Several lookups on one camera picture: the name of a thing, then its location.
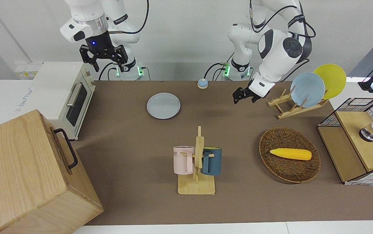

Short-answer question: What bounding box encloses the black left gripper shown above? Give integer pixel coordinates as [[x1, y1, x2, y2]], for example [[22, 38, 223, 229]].
[[233, 87, 261, 104]]

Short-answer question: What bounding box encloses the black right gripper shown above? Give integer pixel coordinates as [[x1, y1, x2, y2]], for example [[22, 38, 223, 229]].
[[80, 30, 129, 72]]

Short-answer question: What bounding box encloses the gray round plate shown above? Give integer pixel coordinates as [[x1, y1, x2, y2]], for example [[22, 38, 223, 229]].
[[147, 93, 181, 120]]

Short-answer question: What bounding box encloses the light blue plate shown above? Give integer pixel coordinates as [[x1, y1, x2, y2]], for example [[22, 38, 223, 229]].
[[290, 72, 326, 108]]

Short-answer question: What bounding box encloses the yellow plate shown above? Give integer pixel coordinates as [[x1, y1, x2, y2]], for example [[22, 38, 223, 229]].
[[313, 64, 347, 100]]

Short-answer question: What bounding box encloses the wooden dish rack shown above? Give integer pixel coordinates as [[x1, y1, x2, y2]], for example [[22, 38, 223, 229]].
[[268, 88, 330, 120]]

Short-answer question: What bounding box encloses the white toaster oven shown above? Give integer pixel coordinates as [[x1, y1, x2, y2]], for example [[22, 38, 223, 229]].
[[14, 61, 96, 141]]

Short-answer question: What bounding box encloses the yellow corn cob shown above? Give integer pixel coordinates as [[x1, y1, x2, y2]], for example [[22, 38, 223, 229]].
[[270, 148, 313, 161]]

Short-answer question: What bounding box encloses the teal mug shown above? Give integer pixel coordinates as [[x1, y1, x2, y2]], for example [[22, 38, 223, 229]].
[[201, 147, 222, 176]]

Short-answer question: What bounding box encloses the white power strip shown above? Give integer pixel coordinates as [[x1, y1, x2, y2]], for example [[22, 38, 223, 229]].
[[15, 63, 43, 80]]

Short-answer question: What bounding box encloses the brown wicker basket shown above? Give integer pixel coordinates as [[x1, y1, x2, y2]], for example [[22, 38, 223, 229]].
[[259, 127, 321, 184]]

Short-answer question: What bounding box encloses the pink mug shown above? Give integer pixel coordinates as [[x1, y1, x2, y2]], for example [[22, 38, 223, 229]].
[[173, 146, 195, 175]]

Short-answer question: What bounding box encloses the brown table mat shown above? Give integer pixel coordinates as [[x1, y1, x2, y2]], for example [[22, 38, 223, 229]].
[[73, 80, 373, 226]]

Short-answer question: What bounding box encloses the wooden mug tree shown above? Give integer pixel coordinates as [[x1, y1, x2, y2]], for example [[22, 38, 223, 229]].
[[178, 126, 216, 196]]

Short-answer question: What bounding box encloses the grid-patterned box with wooden shelf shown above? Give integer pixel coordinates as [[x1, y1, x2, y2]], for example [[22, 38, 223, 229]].
[[316, 97, 373, 186]]

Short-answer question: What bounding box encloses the large wooden box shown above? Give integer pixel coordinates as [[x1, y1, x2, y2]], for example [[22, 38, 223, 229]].
[[0, 109, 104, 234]]

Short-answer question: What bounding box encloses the black cable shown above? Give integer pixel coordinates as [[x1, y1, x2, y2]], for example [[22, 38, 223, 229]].
[[108, 0, 150, 35], [204, 52, 232, 81], [98, 61, 119, 81], [249, 0, 317, 64]]

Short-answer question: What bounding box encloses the black box handle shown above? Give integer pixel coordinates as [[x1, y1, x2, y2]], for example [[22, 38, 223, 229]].
[[54, 128, 79, 170]]

